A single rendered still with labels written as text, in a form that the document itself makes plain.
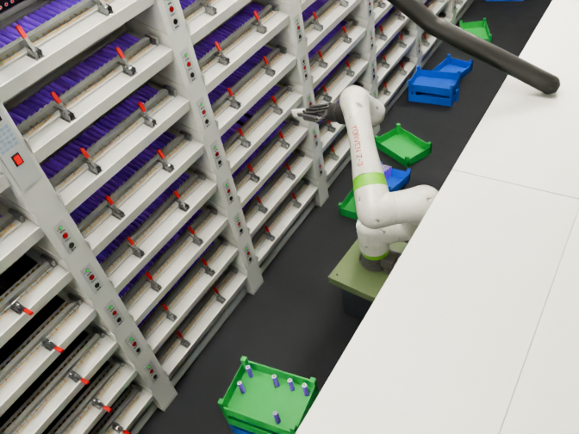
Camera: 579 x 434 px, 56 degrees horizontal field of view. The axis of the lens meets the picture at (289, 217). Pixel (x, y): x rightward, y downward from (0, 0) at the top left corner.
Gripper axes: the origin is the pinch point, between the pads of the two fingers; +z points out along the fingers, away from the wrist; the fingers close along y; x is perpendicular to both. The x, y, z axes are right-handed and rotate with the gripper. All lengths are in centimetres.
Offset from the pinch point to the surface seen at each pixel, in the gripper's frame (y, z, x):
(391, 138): 104, 25, -84
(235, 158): -23.5, 22.3, -7.8
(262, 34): 10.3, 13.2, 31.0
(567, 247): -117, -131, 58
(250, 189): -20.4, 26.0, -27.7
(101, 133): -72, 22, 37
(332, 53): 68, 24, -7
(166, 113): -50, 14, 31
